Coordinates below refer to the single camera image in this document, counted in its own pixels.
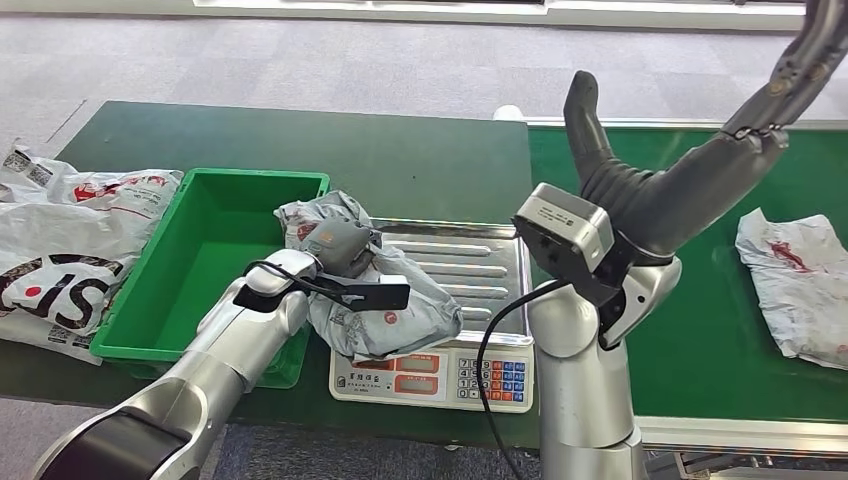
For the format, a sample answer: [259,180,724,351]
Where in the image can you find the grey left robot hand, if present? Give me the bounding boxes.
[300,217,384,280]

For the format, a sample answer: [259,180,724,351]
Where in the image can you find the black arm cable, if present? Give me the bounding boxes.
[474,278,572,480]
[242,259,367,311]

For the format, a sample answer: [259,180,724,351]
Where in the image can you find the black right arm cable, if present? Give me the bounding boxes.
[474,278,572,480]

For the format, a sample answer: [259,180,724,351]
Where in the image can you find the green conveyor belt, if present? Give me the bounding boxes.
[525,117,848,460]

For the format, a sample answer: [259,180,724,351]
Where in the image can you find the flat grey poly mailer package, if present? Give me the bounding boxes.
[733,206,848,373]

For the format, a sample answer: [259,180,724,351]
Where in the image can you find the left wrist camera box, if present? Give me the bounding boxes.
[309,280,413,313]

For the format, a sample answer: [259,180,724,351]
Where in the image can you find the green plastic crate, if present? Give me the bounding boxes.
[88,166,332,391]

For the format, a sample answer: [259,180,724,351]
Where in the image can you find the white poly bag black letters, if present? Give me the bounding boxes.
[0,197,164,368]

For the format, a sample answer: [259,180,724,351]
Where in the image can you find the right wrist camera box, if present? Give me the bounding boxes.
[512,182,617,308]

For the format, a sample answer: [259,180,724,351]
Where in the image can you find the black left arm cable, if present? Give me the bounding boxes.
[242,259,367,311]

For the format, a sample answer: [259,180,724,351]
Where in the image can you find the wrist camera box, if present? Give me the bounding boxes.
[512,182,617,308]
[309,280,413,313]

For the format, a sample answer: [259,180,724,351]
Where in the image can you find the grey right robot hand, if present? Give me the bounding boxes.
[563,0,848,260]

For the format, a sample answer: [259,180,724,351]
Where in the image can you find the grey poly mailer package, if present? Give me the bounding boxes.
[272,190,466,363]
[733,206,848,373]

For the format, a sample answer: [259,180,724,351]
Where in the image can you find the electronic scale with steel tray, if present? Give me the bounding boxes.
[328,216,537,416]

